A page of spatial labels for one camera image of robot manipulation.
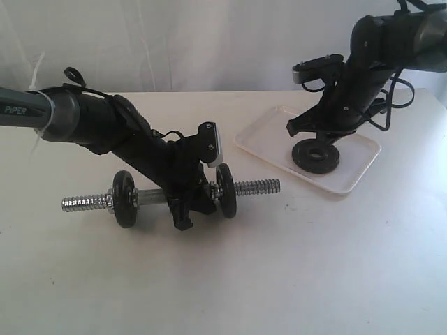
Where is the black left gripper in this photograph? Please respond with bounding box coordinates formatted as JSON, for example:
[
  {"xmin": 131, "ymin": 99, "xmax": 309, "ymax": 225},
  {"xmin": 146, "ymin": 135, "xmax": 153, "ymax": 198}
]
[{"xmin": 111, "ymin": 132, "xmax": 217, "ymax": 231}]

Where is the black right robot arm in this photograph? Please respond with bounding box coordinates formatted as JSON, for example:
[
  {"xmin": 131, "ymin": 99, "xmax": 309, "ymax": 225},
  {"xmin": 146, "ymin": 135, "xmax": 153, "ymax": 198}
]
[{"xmin": 286, "ymin": 1, "xmax": 446, "ymax": 142}]

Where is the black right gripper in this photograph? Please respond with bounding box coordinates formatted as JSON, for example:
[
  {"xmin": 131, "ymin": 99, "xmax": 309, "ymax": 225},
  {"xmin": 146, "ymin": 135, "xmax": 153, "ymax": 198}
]
[{"xmin": 286, "ymin": 54, "xmax": 395, "ymax": 148}]

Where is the chrome threaded dumbbell bar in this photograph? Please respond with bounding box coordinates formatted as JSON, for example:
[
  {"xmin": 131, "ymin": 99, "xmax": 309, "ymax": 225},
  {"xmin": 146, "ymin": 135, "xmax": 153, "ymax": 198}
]
[{"xmin": 61, "ymin": 179, "xmax": 281, "ymax": 212}]

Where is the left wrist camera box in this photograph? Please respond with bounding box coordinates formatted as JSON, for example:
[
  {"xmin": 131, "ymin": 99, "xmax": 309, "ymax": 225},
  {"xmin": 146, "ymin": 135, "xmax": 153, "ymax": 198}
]
[{"xmin": 198, "ymin": 121, "xmax": 223, "ymax": 168}]

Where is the white zip tie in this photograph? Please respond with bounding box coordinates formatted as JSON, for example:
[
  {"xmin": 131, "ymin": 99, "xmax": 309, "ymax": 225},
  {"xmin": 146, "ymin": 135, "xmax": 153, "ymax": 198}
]
[{"xmin": 28, "ymin": 51, "xmax": 55, "ymax": 165}]

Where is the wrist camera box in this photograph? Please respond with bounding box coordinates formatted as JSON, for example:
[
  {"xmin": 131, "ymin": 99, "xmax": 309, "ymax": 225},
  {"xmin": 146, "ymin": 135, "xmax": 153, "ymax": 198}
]
[
  {"xmin": 292, "ymin": 54, "xmax": 344, "ymax": 84},
  {"xmin": 198, "ymin": 121, "xmax": 223, "ymax": 168}
]

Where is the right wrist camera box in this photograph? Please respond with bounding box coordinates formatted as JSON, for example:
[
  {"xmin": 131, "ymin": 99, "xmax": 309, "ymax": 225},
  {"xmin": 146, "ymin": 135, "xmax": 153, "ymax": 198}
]
[{"xmin": 292, "ymin": 54, "xmax": 344, "ymax": 84}]

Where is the chrome spinlock collar nut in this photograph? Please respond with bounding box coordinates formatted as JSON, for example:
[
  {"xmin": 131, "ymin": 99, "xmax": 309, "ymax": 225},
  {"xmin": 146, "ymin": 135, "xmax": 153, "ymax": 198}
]
[{"xmin": 104, "ymin": 188, "xmax": 115, "ymax": 214}]

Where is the black weight plate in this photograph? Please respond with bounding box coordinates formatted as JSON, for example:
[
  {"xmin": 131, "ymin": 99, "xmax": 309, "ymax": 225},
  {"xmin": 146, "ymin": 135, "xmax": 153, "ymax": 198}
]
[{"xmin": 291, "ymin": 139, "xmax": 339, "ymax": 174}]

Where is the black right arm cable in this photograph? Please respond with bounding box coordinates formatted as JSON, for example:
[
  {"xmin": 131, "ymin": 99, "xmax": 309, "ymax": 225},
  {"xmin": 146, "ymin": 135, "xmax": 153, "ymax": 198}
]
[{"xmin": 300, "ymin": 0, "xmax": 416, "ymax": 133}]

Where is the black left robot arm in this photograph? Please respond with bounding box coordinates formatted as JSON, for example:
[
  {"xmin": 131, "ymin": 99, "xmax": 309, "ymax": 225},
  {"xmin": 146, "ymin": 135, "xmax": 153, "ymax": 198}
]
[{"xmin": 1, "ymin": 84, "xmax": 222, "ymax": 230}]

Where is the white background curtain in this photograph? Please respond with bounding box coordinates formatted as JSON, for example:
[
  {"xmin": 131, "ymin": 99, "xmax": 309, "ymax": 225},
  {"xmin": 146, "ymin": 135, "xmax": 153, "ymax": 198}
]
[{"xmin": 0, "ymin": 0, "xmax": 447, "ymax": 94}]

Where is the white rectangular plastic tray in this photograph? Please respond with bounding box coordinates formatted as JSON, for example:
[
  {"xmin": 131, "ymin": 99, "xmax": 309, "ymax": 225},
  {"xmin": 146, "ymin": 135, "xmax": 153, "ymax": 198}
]
[{"xmin": 235, "ymin": 105, "xmax": 381, "ymax": 195}]

